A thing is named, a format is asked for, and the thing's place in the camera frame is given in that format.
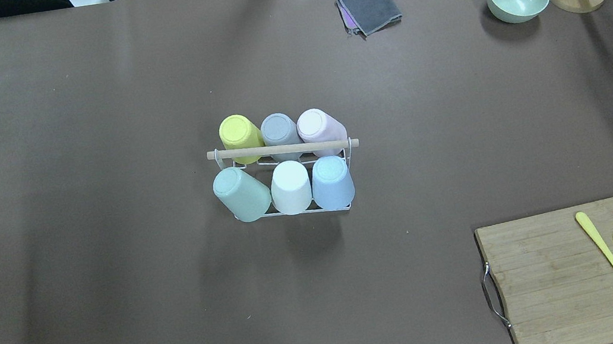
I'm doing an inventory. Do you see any pink cup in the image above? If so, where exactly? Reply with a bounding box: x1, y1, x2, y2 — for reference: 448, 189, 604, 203
296, 108, 348, 144

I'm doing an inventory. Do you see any green cup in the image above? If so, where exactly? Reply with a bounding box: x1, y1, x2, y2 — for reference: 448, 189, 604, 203
213, 167, 272, 223

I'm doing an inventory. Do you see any white cup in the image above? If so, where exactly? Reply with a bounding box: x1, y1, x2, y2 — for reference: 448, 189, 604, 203
270, 160, 312, 215

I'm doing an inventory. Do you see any light blue cup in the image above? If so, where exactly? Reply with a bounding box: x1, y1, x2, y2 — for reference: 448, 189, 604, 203
312, 156, 356, 211

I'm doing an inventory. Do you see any grey cup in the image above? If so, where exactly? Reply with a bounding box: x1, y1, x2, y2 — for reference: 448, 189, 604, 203
260, 113, 304, 147

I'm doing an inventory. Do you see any yellow cup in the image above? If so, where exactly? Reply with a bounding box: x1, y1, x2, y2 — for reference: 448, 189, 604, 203
219, 114, 265, 150

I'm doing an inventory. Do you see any grey folded cloth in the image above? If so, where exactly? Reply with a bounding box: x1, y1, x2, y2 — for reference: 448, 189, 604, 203
335, 0, 402, 37

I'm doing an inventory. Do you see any yellow plastic knife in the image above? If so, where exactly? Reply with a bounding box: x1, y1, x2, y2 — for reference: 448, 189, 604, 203
574, 211, 613, 268

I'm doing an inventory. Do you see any bamboo cutting board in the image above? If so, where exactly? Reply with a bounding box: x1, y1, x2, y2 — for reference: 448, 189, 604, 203
475, 197, 613, 344

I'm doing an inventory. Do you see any white wire cup holder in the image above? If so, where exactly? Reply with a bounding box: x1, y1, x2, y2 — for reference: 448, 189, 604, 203
206, 138, 360, 219

